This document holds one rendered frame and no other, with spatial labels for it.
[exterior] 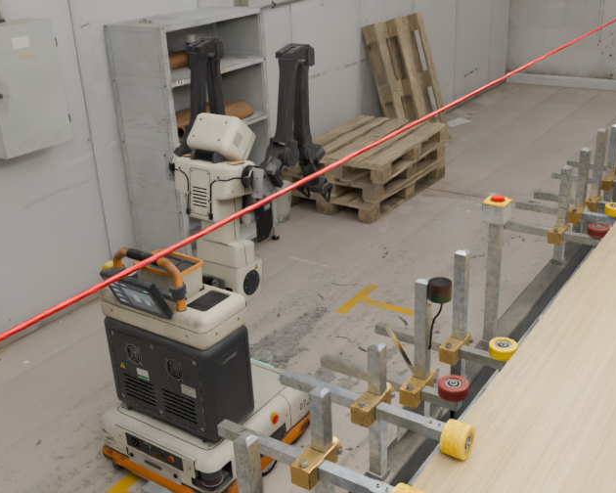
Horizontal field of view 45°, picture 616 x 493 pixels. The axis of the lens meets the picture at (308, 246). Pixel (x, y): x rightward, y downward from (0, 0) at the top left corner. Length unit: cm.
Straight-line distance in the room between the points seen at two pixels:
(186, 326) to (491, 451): 122
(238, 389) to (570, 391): 128
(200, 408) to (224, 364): 19
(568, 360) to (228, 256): 136
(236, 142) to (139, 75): 166
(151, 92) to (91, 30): 46
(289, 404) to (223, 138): 110
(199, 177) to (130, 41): 168
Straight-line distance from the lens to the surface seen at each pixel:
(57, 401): 384
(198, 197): 285
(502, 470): 181
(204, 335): 262
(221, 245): 295
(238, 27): 500
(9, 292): 434
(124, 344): 296
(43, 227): 438
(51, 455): 351
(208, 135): 284
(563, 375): 215
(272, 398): 310
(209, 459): 285
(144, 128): 446
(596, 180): 362
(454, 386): 205
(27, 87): 394
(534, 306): 291
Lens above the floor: 206
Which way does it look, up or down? 24 degrees down
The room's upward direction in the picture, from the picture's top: 3 degrees counter-clockwise
